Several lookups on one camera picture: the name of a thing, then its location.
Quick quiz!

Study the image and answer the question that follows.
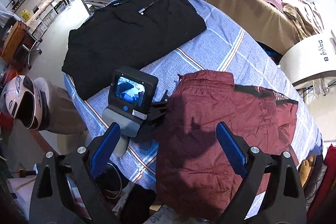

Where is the maroon quilted jacket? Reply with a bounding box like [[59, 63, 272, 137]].
[[153, 70, 298, 221]]

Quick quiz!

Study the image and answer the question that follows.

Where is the beige fur blanket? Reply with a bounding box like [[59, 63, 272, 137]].
[[34, 77, 87, 135]]

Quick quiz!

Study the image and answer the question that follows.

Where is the black padded jacket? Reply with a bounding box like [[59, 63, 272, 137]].
[[62, 0, 206, 100]]

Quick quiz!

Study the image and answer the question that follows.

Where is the white motorcycle helmet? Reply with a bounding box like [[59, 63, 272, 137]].
[[1, 75, 50, 130]]

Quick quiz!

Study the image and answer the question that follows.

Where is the blue checkered bed sheet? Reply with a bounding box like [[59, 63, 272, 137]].
[[63, 0, 323, 219]]

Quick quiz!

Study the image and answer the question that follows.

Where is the white device with lettering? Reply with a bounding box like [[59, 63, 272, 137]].
[[279, 30, 335, 87]]

